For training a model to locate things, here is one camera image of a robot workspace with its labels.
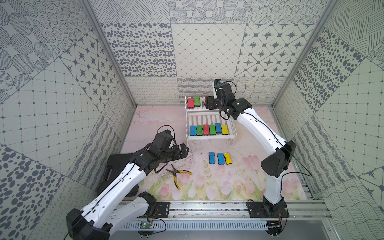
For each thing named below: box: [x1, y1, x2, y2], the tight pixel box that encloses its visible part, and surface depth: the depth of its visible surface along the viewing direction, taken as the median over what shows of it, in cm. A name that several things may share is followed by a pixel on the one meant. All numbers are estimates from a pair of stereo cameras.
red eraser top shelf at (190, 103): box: [187, 98, 195, 109], surface depth 84 cm
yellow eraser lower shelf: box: [221, 124, 229, 135], surface depth 90 cm
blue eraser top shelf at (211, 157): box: [208, 152, 216, 164], surface depth 95 cm
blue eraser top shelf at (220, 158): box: [217, 153, 225, 165], surface depth 94 cm
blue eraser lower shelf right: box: [214, 122, 223, 133], surface depth 90 cm
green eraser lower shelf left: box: [196, 125, 203, 136], surface depth 90 cm
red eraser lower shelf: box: [203, 124, 210, 135], surface depth 91 cm
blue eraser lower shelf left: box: [189, 125, 197, 136], surface depth 90 cm
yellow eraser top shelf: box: [224, 153, 233, 165], surface depth 93 cm
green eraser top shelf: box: [193, 96, 201, 107], surface depth 85 cm
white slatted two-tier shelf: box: [185, 96, 237, 147], surface depth 90 cm
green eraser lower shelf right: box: [209, 124, 217, 135], surface depth 90 cm
